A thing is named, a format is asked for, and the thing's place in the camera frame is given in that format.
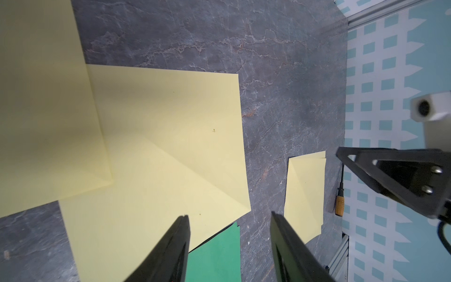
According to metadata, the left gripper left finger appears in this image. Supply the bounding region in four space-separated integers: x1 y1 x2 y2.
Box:
125 215 190 282

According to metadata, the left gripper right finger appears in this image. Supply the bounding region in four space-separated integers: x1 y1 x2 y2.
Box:
270 211 333 282

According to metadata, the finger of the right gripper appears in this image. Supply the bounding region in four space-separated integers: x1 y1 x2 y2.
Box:
336 147 451 220

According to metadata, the yellow paper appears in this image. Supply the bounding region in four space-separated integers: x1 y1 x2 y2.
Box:
284 151 326 243
1 1 112 217
59 65 251 282

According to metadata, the small green paper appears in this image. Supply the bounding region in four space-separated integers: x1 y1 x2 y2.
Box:
185 223 241 282

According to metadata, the small brown object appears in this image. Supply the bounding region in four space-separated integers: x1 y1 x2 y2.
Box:
335 164 345 217

